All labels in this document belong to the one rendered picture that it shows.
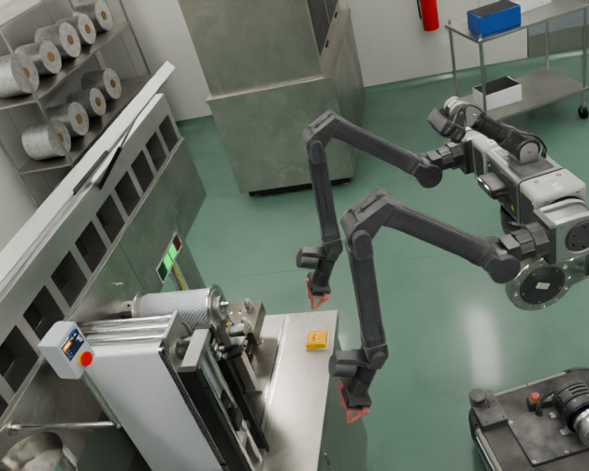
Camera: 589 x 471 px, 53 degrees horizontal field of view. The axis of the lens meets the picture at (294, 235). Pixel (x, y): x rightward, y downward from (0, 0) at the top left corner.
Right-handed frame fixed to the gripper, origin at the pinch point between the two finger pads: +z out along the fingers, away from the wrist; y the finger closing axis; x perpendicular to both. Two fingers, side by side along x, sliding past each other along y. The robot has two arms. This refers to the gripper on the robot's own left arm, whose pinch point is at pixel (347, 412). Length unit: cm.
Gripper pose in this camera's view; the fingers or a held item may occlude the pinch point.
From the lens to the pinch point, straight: 174.8
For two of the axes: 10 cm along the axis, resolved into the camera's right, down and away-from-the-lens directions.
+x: 9.5, 1.3, 2.8
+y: 1.7, 5.3, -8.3
